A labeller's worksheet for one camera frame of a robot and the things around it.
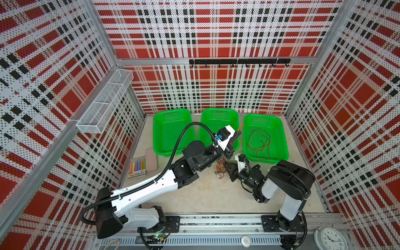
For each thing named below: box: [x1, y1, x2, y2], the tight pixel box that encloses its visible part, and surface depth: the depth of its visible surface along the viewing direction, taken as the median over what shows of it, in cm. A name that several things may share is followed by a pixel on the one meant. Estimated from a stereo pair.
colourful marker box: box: [128, 155, 147, 180], surface depth 95 cm
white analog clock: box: [313, 226, 349, 250], surface depth 68 cm
